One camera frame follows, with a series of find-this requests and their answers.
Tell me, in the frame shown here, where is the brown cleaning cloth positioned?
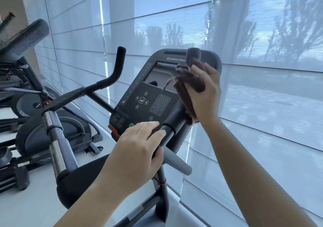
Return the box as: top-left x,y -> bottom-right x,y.
163,58 -> 206,125

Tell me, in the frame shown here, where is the person's left hand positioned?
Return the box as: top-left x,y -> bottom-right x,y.
101,121 -> 167,197

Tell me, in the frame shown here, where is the translucent window blind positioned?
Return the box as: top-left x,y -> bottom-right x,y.
23,0 -> 323,227

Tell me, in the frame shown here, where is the black exercise bike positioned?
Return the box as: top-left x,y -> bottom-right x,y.
41,46 -> 222,227

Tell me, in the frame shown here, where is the person's right forearm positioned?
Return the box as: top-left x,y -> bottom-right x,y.
201,116 -> 316,227

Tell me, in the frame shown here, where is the black elliptical machine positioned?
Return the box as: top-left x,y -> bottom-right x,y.
0,12 -> 60,120
0,18 -> 104,192

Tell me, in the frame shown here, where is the person's right hand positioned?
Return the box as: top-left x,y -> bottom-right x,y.
185,62 -> 222,126

